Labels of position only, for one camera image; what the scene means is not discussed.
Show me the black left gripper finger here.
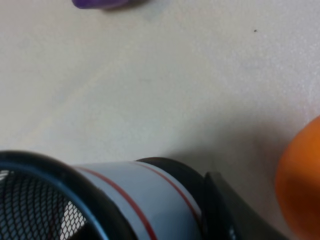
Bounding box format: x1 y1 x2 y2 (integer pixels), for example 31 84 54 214
203 172 287 240

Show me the black mesh pen holder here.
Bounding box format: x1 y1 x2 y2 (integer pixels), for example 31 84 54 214
0 150 205 240

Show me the purple toy eggplant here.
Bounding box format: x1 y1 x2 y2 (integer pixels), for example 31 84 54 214
72 0 130 10

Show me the orange toy tangerine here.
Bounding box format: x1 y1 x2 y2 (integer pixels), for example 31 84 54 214
275 117 320 240

